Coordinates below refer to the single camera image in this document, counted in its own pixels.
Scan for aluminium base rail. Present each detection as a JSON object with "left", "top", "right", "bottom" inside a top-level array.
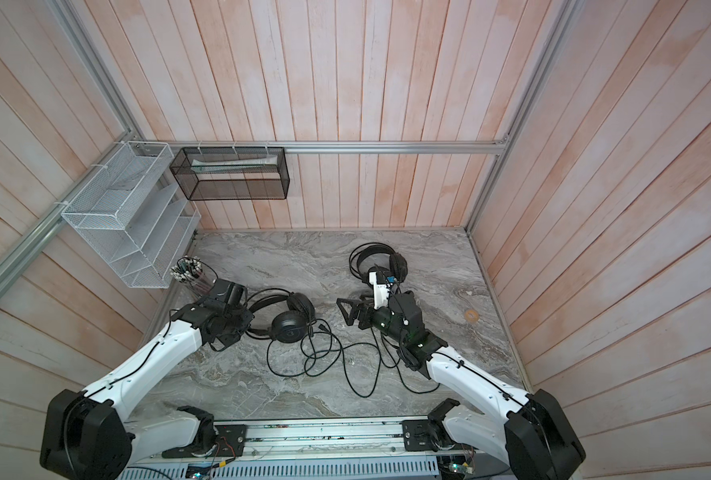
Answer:
[{"left": 114, "top": 413, "right": 573, "bottom": 480}]

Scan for clear cup of pencils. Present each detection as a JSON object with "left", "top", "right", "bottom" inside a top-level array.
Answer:
[{"left": 170, "top": 255, "right": 218, "bottom": 298}]

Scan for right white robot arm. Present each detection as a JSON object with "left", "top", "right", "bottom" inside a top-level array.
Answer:
[{"left": 336, "top": 292, "right": 587, "bottom": 479}]

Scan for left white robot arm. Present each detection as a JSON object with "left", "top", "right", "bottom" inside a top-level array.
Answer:
[{"left": 39, "top": 279, "right": 253, "bottom": 479}]

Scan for small black wired headphones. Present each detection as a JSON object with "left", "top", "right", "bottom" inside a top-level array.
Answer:
[{"left": 347, "top": 241, "right": 443, "bottom": 396}]

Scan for small brown round disc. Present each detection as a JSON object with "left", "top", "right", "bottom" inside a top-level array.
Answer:
[{"left": 463, "top": 309, "right": 481, "bottom": 323}]

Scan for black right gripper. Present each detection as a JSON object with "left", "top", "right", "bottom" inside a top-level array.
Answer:
[{"left": 341, "top": 291, "right": 411, "bottom": 347}]

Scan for large black gaming headset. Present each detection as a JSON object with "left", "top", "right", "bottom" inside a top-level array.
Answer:
[{"left": 246, "top": 287, "right": 334, "bottom": 378}]

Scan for white wire mesh wall shelf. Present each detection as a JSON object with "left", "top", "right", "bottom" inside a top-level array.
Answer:
[{"left": 62, "top": 142, "right": 200, "bottom": 289}]

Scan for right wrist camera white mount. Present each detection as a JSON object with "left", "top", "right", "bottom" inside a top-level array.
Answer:
[{"left": 369, "top": 266, "right": 395, "bottom": 309}]

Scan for black wire mesh wall basket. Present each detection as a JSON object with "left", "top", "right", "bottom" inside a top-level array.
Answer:
[{"left": 170, "top": 146, "right": 290, "bottom": 201}]

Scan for papers in black basket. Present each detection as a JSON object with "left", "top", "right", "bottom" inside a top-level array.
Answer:
[{"left": 190, "top": 156, "right": 278, "bottom": 174}]

